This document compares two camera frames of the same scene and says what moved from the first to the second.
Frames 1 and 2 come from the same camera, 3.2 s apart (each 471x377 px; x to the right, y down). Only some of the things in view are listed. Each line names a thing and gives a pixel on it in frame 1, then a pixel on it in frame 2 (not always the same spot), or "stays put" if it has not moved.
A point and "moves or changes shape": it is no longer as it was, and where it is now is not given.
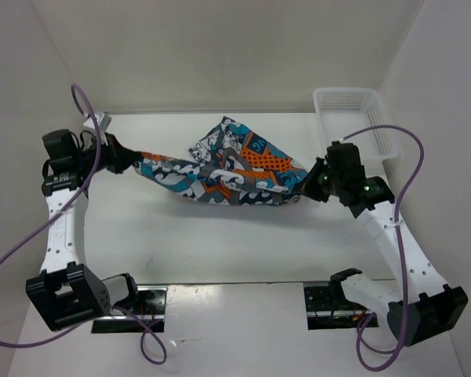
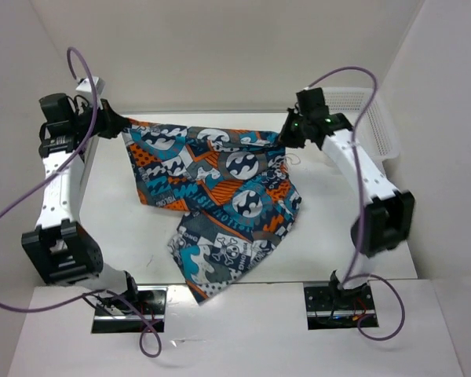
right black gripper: (309, 187) to (285, 137)
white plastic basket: (341, 111) stays put
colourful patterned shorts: (234, 165) moves or changes shape
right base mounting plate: (327, 308) stays put
